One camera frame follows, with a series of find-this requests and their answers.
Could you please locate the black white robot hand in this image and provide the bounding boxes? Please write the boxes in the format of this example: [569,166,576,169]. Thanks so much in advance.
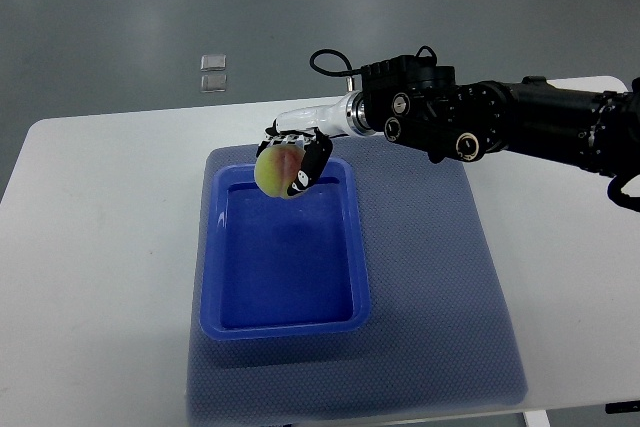
[256,91,371,199]

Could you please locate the yellow red peach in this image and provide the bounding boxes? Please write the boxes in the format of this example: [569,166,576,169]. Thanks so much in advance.
[254,144,304,199]

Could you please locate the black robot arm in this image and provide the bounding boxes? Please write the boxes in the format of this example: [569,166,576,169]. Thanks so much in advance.
[336,46,639,211]

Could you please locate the lower metal floor plate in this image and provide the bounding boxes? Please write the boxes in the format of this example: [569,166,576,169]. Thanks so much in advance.
[200,73,227,93]

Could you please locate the metal floor plate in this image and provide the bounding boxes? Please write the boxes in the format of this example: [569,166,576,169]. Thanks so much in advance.
[200,73,227,93]
[200,54,227,72]

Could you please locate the upper metal floor plate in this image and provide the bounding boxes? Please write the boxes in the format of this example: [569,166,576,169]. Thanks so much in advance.
[200,54,227,72]

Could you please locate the blue plastic tray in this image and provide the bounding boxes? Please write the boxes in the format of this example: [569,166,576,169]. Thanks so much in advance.
[198,158,371,341]

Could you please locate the blue grey mesh mat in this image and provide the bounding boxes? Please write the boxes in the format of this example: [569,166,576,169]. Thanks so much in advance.
[186,137,527,426]

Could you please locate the white table leg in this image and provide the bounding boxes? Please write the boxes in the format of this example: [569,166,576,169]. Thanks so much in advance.
[523,410,551,427]

